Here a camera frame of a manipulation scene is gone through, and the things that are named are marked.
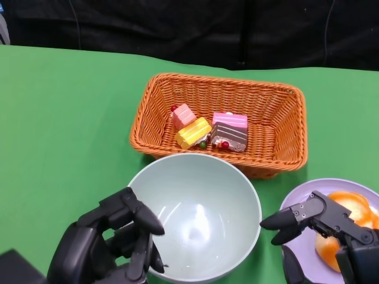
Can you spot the orange wicker basket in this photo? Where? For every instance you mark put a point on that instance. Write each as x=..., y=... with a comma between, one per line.
x=272, y=118

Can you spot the brown chocolate cake slice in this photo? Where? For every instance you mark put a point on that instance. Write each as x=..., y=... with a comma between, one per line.
x=229, y=136

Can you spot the bright pink cake slice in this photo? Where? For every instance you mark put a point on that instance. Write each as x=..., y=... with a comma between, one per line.
x=231, y=119

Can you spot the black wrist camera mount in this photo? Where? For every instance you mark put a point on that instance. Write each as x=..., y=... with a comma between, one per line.
x=17, y=269

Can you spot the black backdrop curtain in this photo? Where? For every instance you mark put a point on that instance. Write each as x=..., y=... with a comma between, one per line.
x=177, y=26

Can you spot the grey equipment with blue label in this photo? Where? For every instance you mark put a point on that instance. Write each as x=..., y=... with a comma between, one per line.
x=2, y=26

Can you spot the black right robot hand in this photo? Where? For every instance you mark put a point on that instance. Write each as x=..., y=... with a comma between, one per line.
x=325, y=213

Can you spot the yellow cake slice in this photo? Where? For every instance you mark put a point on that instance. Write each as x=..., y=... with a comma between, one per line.
x=192, y=133

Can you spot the green table cloth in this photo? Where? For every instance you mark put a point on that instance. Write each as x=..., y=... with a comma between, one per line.
x=74, y=103

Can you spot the salmon pink cake slice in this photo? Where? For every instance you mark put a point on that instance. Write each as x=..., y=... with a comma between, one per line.
x=183, y=116

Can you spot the pale green bowl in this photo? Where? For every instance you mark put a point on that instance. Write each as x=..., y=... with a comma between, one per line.
x=201, y=213

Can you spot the lilac plate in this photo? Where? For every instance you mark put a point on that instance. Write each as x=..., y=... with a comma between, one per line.
x=302, y=192

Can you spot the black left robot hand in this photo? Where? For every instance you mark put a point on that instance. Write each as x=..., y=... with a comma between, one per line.
x=86, y=251

